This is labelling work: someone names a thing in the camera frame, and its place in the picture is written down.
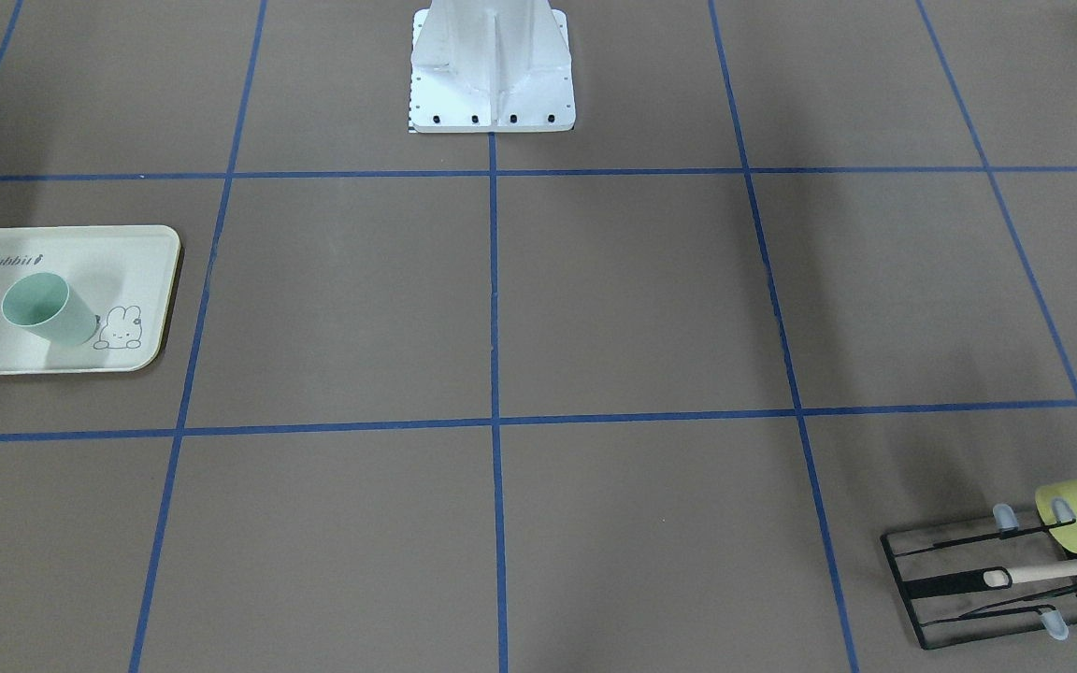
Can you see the light green cup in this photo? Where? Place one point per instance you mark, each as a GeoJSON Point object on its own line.
{"type": "Point", "coordinates": [45, 305]}

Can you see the cream rabbit tray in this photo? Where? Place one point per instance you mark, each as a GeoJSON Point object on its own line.
{"type": "Point", "coordinates": [120, 282]}

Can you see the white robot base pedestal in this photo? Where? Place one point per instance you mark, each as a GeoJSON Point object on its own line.
{"type": "Point", "coordinates": [480, 67]}

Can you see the black wire cup rack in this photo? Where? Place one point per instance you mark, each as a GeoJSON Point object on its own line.
{"type": "Point", "coordinates": [984, 578]}

